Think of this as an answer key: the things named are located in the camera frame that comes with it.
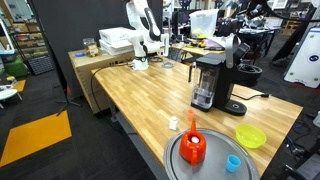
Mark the black tripod stand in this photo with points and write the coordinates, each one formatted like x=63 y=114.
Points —
x=67 y=96

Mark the pale pink cloth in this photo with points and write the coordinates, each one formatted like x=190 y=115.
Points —
x=216 y=43

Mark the small orange floor mat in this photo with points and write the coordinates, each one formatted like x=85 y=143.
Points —
x=20 y=86

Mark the clear water tank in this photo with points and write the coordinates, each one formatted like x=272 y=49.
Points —
x=205 y=83

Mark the orange teapot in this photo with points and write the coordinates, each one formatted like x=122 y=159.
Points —
x=191 y=150

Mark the grey table frame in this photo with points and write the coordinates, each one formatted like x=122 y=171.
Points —
x=140 y=146

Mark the small blue cup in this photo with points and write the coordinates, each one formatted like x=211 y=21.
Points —
x=232 y=164

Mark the clear jar colourful contents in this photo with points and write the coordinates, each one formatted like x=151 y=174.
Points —
x=90 y=48

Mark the wooden work desk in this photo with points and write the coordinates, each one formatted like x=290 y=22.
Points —
x=196 y=50

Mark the white board blue logo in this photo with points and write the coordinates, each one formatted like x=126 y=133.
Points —
x=300 y=66

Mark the green storage bin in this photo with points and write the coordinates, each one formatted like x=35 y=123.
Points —
x=15 y=68

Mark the black coffee maker body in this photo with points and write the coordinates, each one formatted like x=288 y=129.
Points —
x=226 y=83

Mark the black fabric backdrop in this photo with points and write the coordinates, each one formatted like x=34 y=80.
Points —
x=66 y=26

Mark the small white shaker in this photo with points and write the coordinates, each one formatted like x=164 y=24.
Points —
x=173 y=124

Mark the small white round table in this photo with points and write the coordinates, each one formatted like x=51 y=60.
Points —
x=6 y=93

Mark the clear plastic bin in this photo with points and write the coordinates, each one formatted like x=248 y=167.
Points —
x=203 y=23

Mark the round grey tray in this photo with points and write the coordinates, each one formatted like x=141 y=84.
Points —
x=216 y=160

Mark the metal storage shelf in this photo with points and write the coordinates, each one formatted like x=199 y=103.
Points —
x=30 y=43

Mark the large orange floor mat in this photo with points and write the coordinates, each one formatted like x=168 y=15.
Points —
x=33 y=136

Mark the lime green plastic bowl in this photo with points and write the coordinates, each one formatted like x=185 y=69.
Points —
x=250 y=136

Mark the black plastic crate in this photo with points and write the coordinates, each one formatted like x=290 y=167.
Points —
x=41 y=65

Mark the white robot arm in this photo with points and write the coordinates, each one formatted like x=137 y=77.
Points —
x=141 y=43

